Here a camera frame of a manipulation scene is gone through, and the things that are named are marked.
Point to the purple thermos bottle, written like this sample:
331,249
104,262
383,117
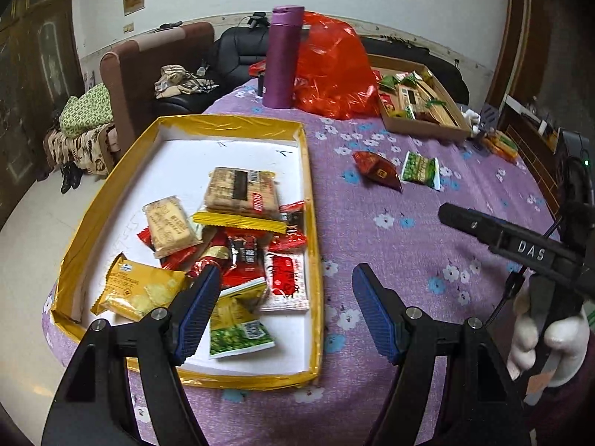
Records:
282,60

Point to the black device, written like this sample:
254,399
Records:
258,21

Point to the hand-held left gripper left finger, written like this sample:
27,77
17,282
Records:
200,309

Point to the red and white snack packet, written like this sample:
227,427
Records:
286,283

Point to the beige biscuit packet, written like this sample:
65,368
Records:
169,225

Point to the plaid cloth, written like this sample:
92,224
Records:
181,81

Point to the dark red triangular snack packet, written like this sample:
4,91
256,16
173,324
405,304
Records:
377,169

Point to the brown cardboard box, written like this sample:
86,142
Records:
418,128

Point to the brown wooden door frame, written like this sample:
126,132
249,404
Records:
516,32

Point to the person's right hand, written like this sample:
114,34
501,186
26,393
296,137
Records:
567,346

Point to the brown biscuit packet yellow edge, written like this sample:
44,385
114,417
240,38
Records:
239,193

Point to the black leather sofa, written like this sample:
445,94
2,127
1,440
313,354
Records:
241,51

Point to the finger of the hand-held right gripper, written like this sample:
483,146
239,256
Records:
502,239

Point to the pair of black shoes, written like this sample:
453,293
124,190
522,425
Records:
70,177

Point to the yellow cracker packet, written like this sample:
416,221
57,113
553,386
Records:
135,288

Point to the white tissue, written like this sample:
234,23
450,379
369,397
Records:
469,116

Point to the plain red snack packet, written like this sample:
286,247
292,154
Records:
179,258

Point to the red plastic bag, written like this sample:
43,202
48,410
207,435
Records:
332,69

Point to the shiny red snack stick packet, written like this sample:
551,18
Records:
209,260

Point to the grey slotted tool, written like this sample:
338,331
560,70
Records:
489,117

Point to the yellow cardboard tray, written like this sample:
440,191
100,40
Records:
186,158

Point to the flat red box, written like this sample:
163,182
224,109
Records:
258,68

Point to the beige patterned blanket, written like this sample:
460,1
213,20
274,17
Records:
79,151

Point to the brown armchair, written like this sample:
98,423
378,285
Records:
135,83

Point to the small black object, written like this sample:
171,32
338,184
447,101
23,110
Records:
261,84

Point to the dark wooden door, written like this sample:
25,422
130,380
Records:
32,79

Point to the green pea snack packet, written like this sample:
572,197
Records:
420,169
237,330

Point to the yellow wall plaque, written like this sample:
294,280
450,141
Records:
133,1

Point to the person's right forearm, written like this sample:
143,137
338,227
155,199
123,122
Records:
567,416

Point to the green patterned cushion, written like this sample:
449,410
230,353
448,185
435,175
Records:
86,109

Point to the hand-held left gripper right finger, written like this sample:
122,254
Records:
374,309

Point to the orange snack packet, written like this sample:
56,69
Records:
499,145

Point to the red snack packet black label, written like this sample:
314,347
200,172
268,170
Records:
294,216

